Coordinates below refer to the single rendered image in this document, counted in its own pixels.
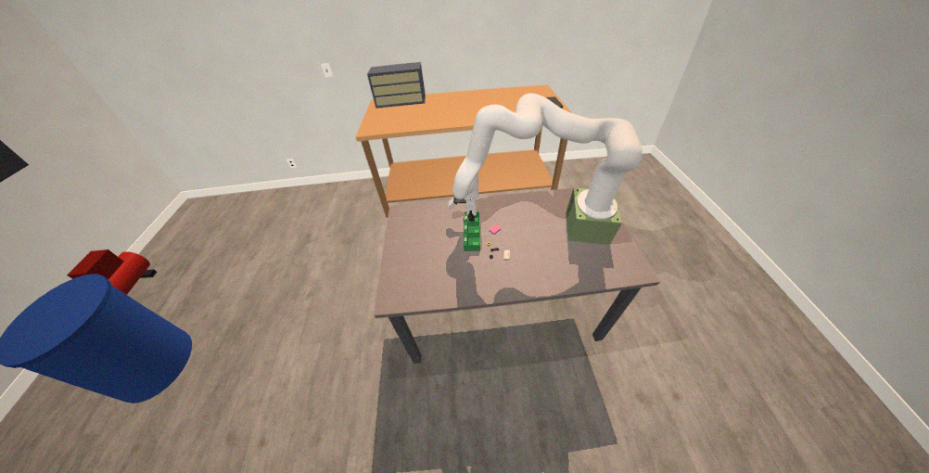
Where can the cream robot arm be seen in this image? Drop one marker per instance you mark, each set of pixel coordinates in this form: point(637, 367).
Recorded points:
point(624, 150)

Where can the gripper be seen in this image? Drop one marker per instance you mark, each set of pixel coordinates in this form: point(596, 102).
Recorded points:
point(471, 208)

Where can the green rack of bins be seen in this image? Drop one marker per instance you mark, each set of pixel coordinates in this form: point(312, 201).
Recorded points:
point(471, 233)

